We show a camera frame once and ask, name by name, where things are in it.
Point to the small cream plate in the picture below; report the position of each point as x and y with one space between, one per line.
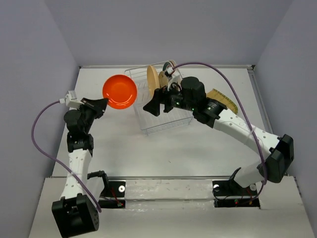
164 79

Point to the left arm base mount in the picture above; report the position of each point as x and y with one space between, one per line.
113 197

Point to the white plate with green rim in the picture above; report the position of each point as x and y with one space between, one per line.
167 65

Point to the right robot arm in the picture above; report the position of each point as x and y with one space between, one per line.
277 151

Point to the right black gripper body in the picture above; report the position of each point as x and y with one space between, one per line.
178 100

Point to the beige plate with leaf design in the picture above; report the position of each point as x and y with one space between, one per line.
173 65

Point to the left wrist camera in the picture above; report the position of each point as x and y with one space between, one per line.
71 100

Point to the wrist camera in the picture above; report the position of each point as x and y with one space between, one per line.
173 76
71 100

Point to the yellow bamboo-pattern rectangular plate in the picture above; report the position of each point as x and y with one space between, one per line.
217 95

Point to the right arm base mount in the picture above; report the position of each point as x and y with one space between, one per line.
229 194

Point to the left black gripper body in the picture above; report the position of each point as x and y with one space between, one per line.
88 112

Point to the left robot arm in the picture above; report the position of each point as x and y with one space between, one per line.
77 211

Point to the orange translucent plate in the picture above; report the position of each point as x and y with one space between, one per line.
120 90

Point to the white wire dish rack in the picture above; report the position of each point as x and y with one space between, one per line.
147 122

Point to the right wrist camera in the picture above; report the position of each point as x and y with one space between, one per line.
173 76

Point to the tan round plate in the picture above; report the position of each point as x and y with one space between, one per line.
152 80

